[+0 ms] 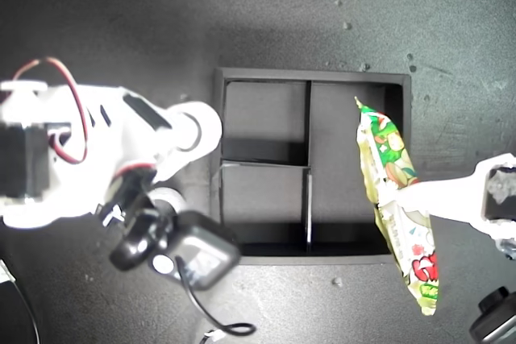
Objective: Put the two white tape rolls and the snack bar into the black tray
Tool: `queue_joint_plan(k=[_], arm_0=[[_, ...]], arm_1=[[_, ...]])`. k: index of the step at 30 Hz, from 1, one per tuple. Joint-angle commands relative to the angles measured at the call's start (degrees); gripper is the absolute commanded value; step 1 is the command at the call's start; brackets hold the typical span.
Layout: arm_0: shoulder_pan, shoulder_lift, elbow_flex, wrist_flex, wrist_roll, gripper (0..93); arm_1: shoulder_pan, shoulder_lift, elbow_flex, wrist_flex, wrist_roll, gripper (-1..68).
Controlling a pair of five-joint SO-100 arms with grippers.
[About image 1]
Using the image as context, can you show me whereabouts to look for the red servo wire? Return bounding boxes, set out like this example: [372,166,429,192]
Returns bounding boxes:
[11,56,89,164]

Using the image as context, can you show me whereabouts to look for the white tape roll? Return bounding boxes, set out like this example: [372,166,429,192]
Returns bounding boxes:
[171,101,224,166]
[147,186,187,216]

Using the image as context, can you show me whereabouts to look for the black compartment tray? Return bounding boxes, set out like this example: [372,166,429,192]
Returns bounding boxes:
[210,67,413,267]

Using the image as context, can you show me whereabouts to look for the white cable connector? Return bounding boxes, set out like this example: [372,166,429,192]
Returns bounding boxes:
[0,258,18,284]

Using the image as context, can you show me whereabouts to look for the black camera cable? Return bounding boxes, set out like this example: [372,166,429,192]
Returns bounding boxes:
[175,255,258,344]

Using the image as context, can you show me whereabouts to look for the green printed snack bar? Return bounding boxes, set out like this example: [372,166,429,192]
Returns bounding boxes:
[353,96,441,317]

